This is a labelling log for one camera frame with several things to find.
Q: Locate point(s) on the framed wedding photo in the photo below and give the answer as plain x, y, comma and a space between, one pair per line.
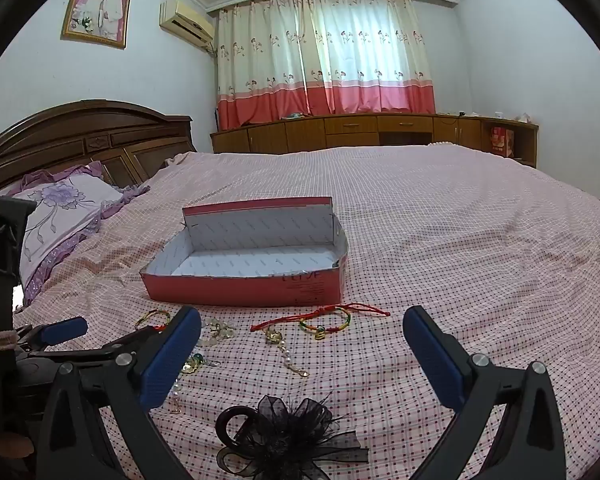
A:
97, 7

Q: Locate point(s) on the red cardboard box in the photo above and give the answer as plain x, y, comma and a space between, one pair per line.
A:
240, 287

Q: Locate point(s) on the floral cream and red curtain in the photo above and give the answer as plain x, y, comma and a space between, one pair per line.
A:
325, 60

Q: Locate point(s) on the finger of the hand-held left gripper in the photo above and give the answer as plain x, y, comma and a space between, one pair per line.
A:
65, 331
120, 346

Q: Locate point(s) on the white air conditioner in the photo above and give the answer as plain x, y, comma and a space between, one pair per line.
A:
187, 22

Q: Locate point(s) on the pink checked bed sheet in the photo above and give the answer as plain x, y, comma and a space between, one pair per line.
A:
455, 240

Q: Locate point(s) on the long wooden cabinet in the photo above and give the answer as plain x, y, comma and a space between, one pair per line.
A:
355, 132

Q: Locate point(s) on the dark wooden headboard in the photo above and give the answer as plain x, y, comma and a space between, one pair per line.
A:
80, 135

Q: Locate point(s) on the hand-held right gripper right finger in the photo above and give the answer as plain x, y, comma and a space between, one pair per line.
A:
430, 355

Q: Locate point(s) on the purple floral pillow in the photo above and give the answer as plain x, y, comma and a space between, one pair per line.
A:
65, 210

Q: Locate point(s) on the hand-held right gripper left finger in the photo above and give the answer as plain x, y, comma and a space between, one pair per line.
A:
170, 360

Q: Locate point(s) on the black mesh hair bow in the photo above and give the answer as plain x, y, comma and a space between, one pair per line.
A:
285, 425

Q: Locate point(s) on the red gift box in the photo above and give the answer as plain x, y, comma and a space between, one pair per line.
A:
501, 142

